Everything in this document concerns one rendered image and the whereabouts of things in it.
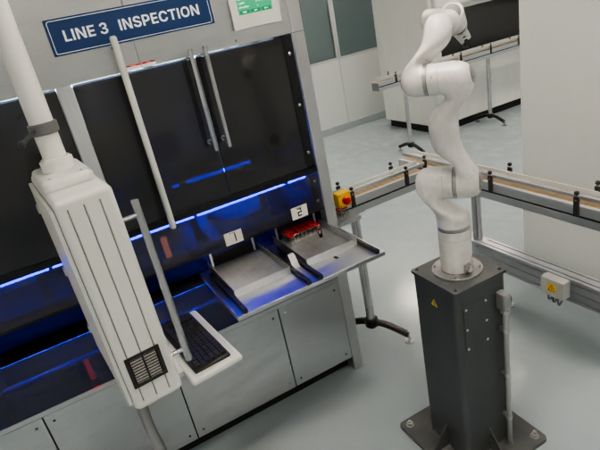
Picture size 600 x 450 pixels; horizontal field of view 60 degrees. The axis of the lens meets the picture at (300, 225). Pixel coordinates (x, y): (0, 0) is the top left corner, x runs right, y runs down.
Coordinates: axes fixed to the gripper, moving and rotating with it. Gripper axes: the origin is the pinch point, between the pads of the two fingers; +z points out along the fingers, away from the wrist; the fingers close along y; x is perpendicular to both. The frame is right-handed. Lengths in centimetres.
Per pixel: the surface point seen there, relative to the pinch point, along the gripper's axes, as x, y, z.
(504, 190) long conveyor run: 24, -62, 35
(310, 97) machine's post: 64, 18, -14
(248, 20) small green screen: 60, 48, -44
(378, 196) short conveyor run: 76, -27, 41
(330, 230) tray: 98, -32, 5
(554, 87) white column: -27, -33, 76
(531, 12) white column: -40, 6, 70
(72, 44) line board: 105, 61, -92
